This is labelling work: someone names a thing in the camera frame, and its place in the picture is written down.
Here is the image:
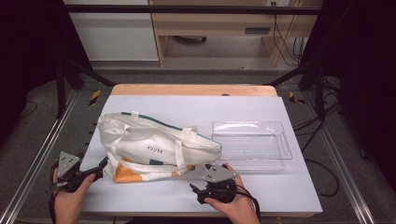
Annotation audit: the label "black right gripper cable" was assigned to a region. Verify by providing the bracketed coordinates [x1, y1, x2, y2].
[234, 184, 262, 222]

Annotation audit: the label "white canvas tote bag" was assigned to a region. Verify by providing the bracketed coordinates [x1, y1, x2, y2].
[97, 110, 222, 184]

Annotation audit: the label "person's left hand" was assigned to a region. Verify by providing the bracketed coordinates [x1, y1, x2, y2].
[51, 167, 96, 216]

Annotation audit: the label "person's right hand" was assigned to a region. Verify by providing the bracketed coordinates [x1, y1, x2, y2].
[204, 162, 260, 220]

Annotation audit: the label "light wooden desk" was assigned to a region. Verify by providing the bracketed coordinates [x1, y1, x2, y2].
[148, 0, 325, 67]

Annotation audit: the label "black hanging cables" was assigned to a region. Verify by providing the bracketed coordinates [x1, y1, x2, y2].
[271, 1, 308, 66]

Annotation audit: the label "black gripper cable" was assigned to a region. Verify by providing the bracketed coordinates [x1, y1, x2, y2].
[234, 184, 262, 222]
[45, 183, 61, 224]

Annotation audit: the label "white table mat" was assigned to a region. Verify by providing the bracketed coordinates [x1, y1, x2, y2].
[78, 94, 324, 215]

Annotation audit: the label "black metal stand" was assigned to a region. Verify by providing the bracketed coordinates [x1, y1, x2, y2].
[266, 59, 327, 119]
[55, 58, 117, 119]

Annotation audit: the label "aluminium rail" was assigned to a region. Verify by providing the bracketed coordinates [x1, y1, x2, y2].
[0, 90, 79, 224]
[303, 91, 377, 224]

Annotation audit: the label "black horizontal frame bar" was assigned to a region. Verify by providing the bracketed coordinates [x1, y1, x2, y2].
[62, 4, 322, 16]

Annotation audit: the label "clear plastic storage bin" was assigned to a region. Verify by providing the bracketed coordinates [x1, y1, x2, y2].
[211, 120, 293, 173]

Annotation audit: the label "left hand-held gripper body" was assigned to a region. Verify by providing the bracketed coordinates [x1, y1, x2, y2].
[50, 151, 95, 193]

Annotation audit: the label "black floor cables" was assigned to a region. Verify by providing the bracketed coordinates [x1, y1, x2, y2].
[291, 77, 342, 198]

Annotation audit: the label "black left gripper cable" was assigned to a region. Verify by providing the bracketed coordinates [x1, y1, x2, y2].
[45, 183, 61, 224]

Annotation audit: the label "black curtain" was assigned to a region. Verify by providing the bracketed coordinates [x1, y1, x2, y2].
[0, 0, 93, 147]
[300, 0, 396, 185]

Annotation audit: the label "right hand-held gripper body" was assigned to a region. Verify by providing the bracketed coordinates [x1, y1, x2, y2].
[196, 163, 239, 205]

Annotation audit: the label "white cabinet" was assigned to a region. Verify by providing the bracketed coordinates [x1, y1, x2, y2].
[63, 0, 160, 62]

